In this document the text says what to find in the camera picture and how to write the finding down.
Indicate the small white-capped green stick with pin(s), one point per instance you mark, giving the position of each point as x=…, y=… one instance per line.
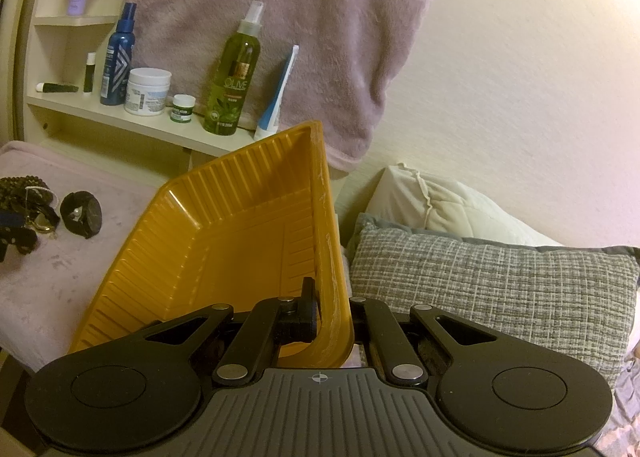
x=89, y=74

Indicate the yellow ribbed plastic tray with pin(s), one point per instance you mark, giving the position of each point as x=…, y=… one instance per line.
x=225, y=232

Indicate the green spray bottle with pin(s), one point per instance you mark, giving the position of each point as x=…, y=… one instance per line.
x=230, y=82

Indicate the white cream jar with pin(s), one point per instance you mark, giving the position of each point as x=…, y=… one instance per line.
x=146, y=92

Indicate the pink fleece towel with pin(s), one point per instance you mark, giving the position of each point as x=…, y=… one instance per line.
x=300, y=27

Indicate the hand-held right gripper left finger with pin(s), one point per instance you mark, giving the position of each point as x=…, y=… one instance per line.
x=306, y=309

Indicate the grey checked pillow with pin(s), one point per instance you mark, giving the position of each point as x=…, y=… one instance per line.
x=490, y=292

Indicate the cream wall shelf unit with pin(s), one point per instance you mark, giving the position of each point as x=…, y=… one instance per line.
x=150, y=124

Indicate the blue and white tube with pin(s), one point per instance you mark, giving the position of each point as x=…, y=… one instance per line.
x=277, y=92

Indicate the blue spray bottle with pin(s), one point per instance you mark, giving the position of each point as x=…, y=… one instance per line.
x=117, y=57

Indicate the white pillow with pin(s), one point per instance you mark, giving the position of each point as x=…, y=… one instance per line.
x=460, y=209

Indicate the dark green tube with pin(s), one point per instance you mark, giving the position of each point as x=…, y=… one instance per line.
x=60, y=87

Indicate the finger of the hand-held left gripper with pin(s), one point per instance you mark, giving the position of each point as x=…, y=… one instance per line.
x=17, y=239

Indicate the floral patterned bedding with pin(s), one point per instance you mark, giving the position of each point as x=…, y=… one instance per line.
x=629, y=402

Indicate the black round hair accessory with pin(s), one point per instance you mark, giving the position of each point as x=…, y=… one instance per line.
x=81, y=214

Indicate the pink bed blanket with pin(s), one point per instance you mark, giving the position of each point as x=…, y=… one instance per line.
x=60, y=287

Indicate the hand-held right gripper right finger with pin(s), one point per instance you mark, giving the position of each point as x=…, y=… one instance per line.
x=372, y=329

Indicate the small green-labelled jar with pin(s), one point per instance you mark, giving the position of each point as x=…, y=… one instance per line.
x=182, y=109

